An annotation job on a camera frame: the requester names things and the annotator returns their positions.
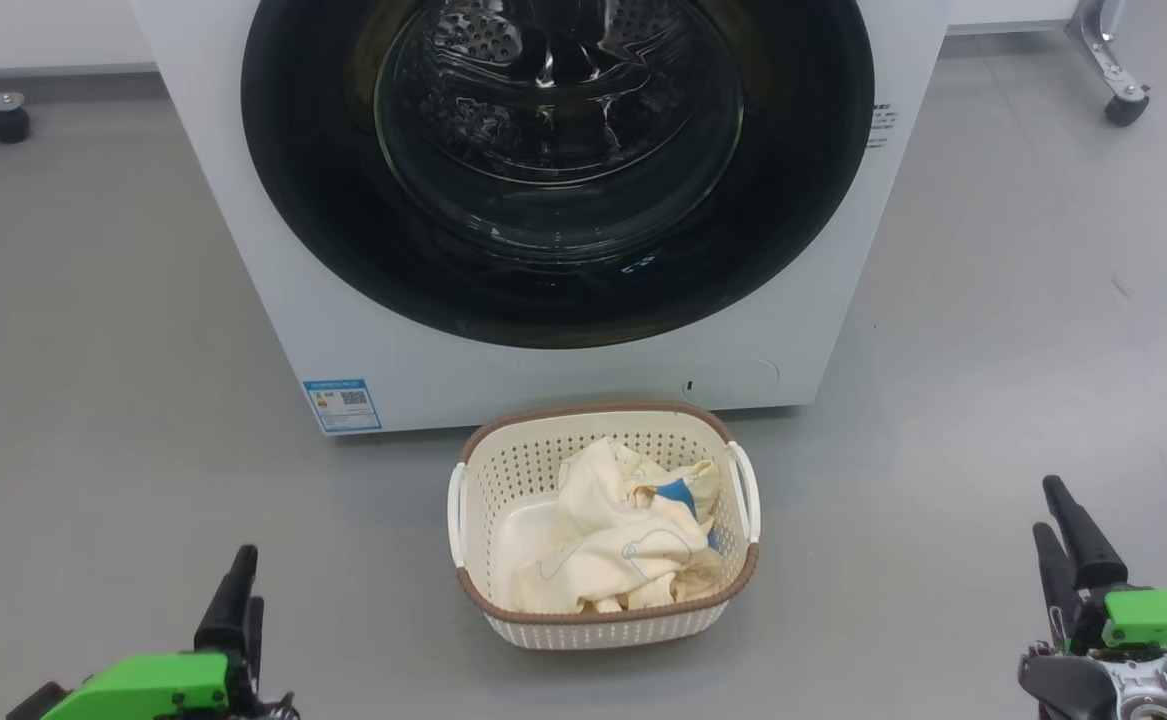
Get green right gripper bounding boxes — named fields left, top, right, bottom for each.
left=1018, top=475, right=1167, bottom=720

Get cream perforated laundry basket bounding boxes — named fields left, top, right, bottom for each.
left=447, top=402, right=762, bottom=651

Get metal leg with black caster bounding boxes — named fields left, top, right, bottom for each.
left=1065, top=0, right=1152, bottom=128

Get white front-load washing machine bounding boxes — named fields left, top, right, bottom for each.
left=130, top=0, right=951, bottom=437

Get blue energy label sticker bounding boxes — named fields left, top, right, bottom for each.
left=303, top=378, right=383, bottom=434

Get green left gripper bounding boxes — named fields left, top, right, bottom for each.
left=5, top=545, right=299, bottom=720

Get round white filter flap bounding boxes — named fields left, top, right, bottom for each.
left=681, top=358, right=781, bottom=407

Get dark round glass washer door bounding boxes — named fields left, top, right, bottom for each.
left=240, top=0, right=875, bottom=350

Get white partition panel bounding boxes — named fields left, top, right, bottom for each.
left=0, top=0, right=159, bottom=79
left=946, top=0, right=1084, bottom=37

